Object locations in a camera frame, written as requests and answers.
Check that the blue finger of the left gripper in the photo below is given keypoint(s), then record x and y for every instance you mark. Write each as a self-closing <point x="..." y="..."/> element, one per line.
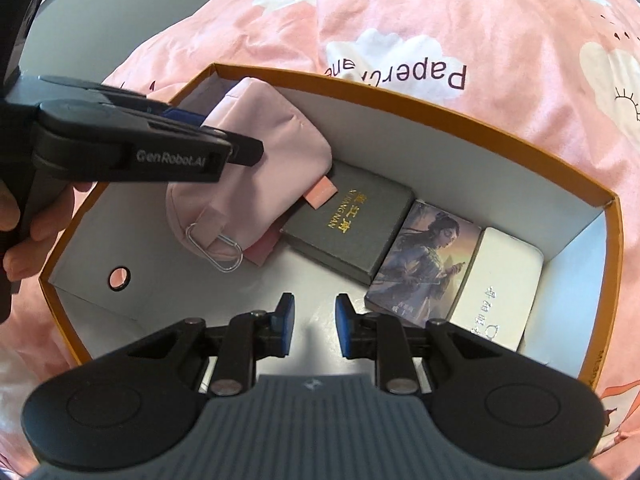
<point x="184" y="117"/>
<point x="246" y="151"/>

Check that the illustrated warrior card box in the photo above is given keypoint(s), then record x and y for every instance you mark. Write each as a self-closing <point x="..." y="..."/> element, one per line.
<point x="422" y="273"/>

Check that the pink patterned bed duvet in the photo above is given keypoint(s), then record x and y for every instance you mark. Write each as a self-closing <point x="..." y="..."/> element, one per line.
<point x="561" y="74"/>

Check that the dark grey gift box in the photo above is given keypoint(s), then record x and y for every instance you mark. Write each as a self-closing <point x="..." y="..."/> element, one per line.
<point x="352" y="232"/>

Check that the pink fabric pouch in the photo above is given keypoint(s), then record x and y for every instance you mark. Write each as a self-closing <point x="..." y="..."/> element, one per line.
<point x="247" y="200"/>

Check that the person's left hand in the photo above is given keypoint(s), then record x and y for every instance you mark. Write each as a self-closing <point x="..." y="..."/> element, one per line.
<point x="27" y="258"/>

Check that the silver carabiner clip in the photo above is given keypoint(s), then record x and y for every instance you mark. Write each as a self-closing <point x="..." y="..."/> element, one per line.
<point x="226" y="255"/>

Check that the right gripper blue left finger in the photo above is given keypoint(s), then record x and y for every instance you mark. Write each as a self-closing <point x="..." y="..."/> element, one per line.
<point x="282" y="325"/>

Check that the white rectangular box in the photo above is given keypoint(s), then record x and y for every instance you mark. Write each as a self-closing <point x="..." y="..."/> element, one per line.
<point x="498" y="293"/>

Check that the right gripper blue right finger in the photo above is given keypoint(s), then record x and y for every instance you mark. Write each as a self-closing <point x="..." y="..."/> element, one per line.
<point x="346" y="321"/>

